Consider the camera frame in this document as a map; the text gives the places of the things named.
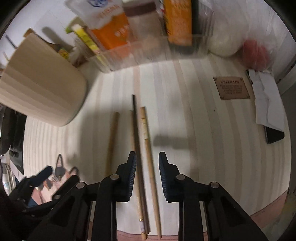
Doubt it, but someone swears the clear plastic bag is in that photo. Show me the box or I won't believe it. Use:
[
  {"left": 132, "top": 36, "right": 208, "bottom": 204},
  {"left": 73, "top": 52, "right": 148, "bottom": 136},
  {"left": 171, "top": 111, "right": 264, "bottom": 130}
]
[{"left": 207, "top": 0, "right": 279, "bottom": 72}]

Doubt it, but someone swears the white round food item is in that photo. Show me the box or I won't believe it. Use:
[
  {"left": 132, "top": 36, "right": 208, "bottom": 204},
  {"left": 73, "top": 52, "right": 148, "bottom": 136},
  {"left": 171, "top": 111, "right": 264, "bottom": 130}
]
[{"left": 208, "top": 32, "right": 240, "bottom": 57}]

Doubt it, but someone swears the orange and white pouch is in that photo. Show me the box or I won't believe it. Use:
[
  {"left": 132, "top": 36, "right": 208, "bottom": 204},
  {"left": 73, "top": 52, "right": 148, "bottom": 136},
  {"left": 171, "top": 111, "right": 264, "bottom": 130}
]
[{"left": 66, "top": 0, "right": 132, "bottom": 51}]

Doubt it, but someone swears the black smartphone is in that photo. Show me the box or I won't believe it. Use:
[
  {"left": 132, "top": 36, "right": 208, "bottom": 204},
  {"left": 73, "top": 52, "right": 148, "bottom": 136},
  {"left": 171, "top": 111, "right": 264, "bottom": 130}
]
[{"left": 264, "top": 125, "right": 285, "bottom": 144}]

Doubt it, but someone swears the dark bottle with orange label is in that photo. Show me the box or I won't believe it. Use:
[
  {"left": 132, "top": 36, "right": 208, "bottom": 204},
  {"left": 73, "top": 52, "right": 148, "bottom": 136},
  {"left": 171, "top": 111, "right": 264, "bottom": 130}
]
[{"left": 162, "top": 0, "right": 208, "bottom": 48}]

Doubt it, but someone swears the red tomato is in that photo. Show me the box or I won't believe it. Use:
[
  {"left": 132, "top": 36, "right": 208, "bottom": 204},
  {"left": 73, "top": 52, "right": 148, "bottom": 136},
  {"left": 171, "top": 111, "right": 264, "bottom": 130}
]
[{"left": 242, "top": 39, "right": 272, "bottom": 70}]

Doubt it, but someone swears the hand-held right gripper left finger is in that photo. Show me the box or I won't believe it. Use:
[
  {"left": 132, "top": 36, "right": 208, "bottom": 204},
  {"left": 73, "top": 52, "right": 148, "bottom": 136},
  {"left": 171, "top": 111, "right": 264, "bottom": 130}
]
[{"left": 28, "top": 151, "right": 137, "bottom": 241}]

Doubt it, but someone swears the bamboo chopstick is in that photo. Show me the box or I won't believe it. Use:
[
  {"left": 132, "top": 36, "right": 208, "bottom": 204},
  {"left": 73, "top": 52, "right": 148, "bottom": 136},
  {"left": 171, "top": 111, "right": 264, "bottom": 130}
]
[
  {"left": 129, "top": 110, "right": 148, "bottom": 240},
  {"left": 140, "top": 106, "right": 162, "bottom": 239},
  {"left": 105, "top": 112, "right": 120, "bottom": 178}
]

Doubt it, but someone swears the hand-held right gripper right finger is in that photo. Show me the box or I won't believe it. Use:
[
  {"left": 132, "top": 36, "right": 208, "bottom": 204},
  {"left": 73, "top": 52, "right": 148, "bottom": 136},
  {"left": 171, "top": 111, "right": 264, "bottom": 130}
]
[{"left": 158, "top": 152, "right": 269, "bottom": 241}]

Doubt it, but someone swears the yellow box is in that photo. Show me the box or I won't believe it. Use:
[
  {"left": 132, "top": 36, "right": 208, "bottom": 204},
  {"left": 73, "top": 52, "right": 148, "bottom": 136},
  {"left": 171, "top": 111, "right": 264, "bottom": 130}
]
[{"left": 70, "top": 23, "right": 104, "bottom": 61}]

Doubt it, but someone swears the beige utensil holder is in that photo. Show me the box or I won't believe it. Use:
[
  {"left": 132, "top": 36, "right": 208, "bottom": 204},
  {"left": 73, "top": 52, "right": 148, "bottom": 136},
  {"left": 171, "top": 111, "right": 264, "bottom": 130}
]
[{"left": 0, "top": 28, "right": 88, "bottom": 127}]

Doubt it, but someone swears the striped cat print mat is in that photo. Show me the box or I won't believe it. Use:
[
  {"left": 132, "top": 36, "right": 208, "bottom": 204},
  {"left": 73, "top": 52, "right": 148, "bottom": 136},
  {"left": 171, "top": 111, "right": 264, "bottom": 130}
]
[{"left": 22, "top": 58, "right": 292, "bottom": 241}]

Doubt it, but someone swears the green packet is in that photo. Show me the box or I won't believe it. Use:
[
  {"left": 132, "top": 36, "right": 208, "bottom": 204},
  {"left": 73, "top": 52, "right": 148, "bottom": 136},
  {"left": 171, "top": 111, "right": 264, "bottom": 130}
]
[{"left": 65, "top": 23, "right": 80, "bottom": 34}]

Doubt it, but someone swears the clear plastic organizer tray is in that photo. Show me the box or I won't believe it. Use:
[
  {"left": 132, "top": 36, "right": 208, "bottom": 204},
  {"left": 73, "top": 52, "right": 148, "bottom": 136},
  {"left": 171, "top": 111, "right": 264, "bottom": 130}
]
[{"left": 85, "top": 0, "right": 215, "bottom": 73}]

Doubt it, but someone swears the black chopstick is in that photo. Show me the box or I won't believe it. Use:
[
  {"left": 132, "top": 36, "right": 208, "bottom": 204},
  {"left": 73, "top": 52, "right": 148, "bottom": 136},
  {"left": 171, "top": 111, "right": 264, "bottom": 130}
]
[
  {"left": 132, "top": 94, "right": 151, "bottom": 234},
  {"left": 5, "top": 34, "right": 18, "bottom": 49}
]

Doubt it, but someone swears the jar with brown lid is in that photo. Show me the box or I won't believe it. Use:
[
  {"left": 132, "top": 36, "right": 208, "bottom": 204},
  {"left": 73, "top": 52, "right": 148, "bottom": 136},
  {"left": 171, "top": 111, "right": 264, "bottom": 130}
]
[{"left": 122, "top": 0, "right": 164, "bottom": 56}]

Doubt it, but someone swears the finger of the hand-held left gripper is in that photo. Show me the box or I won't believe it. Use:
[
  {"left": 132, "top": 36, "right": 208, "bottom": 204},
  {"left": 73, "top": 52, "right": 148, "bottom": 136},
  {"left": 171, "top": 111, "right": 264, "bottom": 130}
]
[
  {"left": 9, "top": 166, "right": 53, "bottom": 202},
  {"left": 24, "top": 175, "right": 79, "bottom": 210}
]

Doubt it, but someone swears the white paper slip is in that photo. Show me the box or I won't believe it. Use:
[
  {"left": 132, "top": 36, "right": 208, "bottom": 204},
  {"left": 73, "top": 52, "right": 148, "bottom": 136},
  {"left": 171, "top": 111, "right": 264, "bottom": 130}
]
[{"left": 248, "top": 68, "right": 287, "bottom": 132}]

